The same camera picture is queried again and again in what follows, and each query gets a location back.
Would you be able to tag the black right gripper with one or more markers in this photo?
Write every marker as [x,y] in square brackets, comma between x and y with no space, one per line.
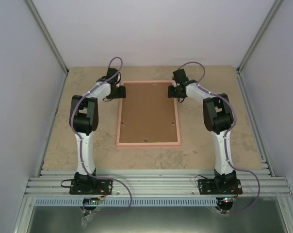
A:
[171,94]

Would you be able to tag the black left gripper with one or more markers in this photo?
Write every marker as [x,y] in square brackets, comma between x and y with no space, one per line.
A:
[121,95]

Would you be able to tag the pink wooden picture frame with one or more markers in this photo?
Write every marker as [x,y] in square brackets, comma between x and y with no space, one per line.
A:
[119,121]

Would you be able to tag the brown cardboard backing board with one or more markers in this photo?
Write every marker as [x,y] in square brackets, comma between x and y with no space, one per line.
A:
[149,114]

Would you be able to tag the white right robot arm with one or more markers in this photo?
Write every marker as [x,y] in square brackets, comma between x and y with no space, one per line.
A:
[218,117]

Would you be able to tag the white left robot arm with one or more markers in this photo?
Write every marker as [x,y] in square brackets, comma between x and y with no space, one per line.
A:
[84,119]

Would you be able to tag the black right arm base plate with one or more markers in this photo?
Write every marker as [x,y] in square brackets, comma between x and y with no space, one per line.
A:
[215,187]

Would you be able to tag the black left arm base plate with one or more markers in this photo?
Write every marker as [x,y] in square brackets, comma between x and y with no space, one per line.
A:
[91,186]

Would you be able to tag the aluminium rail platform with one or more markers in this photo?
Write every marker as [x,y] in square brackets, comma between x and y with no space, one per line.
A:
[159,182]

